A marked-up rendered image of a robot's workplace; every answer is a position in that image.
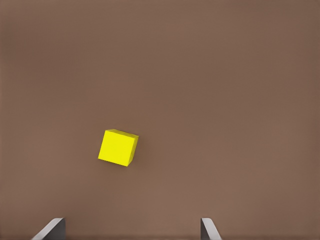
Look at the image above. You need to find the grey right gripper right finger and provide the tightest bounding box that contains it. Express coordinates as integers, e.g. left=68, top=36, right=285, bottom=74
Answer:
left=200, top=217, right=223, bottom=240

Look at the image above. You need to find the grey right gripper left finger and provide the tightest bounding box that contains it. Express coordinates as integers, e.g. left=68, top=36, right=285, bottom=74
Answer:
left=31, top=217, right=67, bottom=240

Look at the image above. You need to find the yellow cube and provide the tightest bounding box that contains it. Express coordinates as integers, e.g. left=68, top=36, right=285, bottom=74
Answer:
left=97, top=128, right=140, bottom=168

